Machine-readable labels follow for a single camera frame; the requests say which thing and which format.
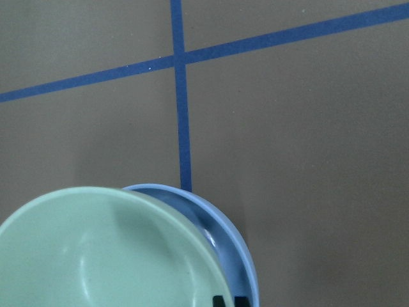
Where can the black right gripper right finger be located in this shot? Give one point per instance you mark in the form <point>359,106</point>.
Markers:
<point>241,301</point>

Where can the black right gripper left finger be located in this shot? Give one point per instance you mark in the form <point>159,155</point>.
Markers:
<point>218,301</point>

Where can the blue bowl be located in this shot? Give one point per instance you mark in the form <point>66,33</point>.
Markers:
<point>223,236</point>

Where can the green bowl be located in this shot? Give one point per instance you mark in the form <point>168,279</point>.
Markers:
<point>96,246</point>

